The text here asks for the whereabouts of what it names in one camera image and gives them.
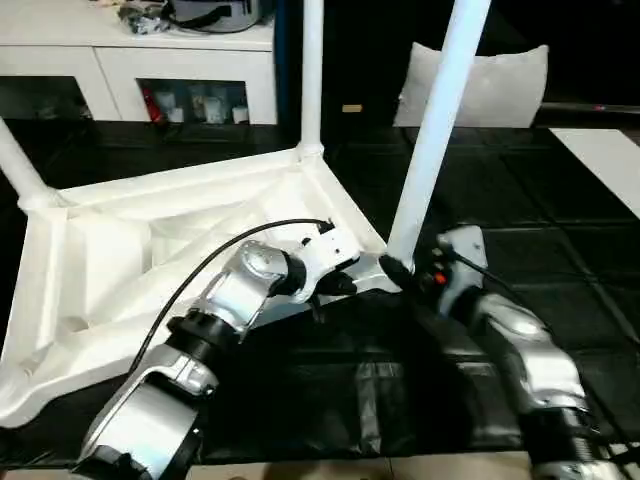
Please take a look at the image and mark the white plastic table leg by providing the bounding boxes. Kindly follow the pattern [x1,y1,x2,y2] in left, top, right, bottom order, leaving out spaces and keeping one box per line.
[0,117,66,211]
[387,0,494,269]
[297,0,326,159]

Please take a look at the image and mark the white plastic table top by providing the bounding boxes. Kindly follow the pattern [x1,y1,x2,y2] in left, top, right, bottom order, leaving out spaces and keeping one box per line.
[0,142,401,431]

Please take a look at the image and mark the black floor mat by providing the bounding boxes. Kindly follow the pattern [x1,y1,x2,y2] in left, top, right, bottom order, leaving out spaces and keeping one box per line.
[0,117,640,466]

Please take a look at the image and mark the white flat panel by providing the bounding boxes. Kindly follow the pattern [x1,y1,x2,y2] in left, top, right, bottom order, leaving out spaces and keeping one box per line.
[548,127,640,221]

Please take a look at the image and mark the grey printed cushion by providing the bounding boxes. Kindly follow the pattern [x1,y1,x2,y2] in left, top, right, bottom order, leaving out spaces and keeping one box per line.
[393,42,550,129]

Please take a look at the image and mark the small red box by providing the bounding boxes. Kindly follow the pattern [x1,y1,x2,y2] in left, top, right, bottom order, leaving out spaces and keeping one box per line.
[143,88,162,122]

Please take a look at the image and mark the grey round bag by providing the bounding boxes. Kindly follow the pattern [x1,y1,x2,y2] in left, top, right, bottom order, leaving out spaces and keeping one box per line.
[169,0,274,35]

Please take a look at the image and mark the white glass-door cabinet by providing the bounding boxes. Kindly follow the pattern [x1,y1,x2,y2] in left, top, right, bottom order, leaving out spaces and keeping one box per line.
[0,0,279,124]

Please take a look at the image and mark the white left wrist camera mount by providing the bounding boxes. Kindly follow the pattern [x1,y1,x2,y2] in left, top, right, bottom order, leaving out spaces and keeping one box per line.
[289,227,361,306]

